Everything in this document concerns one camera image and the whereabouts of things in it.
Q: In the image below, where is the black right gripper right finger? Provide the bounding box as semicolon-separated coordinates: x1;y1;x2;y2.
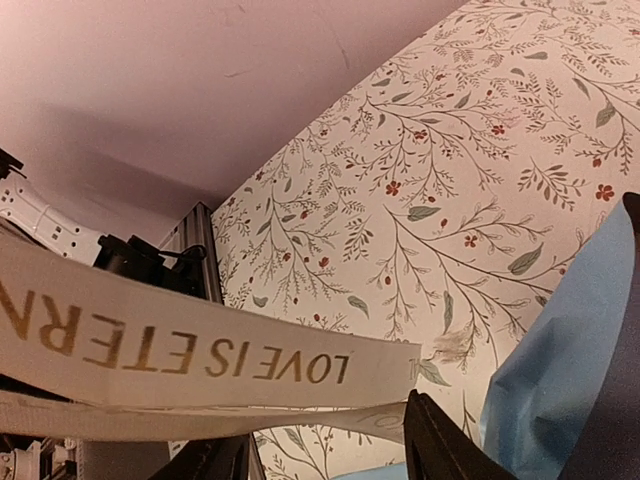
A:
403;390;516;480

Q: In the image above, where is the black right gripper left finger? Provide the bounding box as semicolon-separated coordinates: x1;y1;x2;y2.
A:
150;435;249;480

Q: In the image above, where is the white ribbon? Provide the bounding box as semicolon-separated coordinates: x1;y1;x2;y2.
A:
1;238;421;441

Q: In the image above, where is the dark navy tissue paper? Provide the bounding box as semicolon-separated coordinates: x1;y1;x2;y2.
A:
574;193;639;479

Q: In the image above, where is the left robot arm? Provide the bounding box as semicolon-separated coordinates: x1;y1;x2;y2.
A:
1;150;102;266

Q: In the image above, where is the floral patterned table mat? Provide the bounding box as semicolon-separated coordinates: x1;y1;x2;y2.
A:
209;0;640;480

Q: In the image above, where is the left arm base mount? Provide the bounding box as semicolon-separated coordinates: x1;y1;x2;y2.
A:
93;235;208;299

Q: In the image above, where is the front aluminium rail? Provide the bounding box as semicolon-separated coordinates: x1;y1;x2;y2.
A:
153;203;266;480

